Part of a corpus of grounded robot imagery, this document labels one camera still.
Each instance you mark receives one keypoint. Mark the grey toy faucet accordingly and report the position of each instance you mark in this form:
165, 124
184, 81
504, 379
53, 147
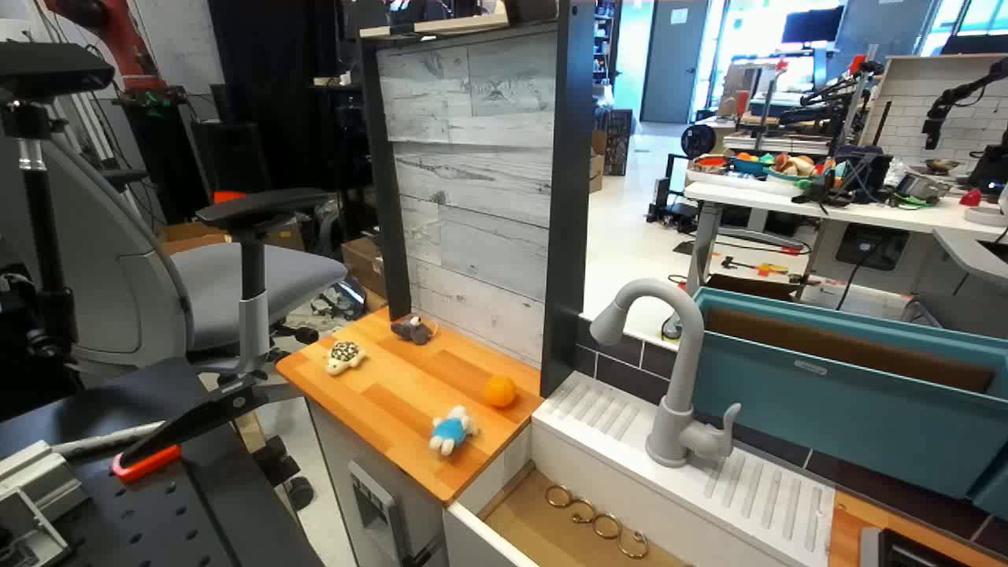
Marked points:
675, 437

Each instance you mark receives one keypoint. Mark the black orange clamp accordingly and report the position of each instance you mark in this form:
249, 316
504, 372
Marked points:
165, 446

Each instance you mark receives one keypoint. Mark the teal storage bin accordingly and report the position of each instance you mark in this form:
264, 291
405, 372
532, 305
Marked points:
910, 400

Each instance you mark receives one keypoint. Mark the black camera stand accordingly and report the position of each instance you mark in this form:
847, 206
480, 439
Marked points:
29, 81

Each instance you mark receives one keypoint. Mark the white toy sink unit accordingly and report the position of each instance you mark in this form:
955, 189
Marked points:
581, 486

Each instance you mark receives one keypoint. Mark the orange ball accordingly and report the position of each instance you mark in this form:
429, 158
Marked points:
498, 391

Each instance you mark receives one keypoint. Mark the small turtle toy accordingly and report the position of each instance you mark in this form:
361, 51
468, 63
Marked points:
345, 358

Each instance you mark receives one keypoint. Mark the grey office chair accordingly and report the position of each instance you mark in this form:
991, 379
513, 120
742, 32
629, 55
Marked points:
213, 305

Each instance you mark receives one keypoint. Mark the blue plush doll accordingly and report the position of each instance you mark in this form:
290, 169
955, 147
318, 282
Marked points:
451, 434

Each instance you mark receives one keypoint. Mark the white cluttered workbench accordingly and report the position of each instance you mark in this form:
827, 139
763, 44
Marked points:
963, 234

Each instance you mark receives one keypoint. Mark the whitewashed wood back panel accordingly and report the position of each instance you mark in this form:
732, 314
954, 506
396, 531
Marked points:
480, 143

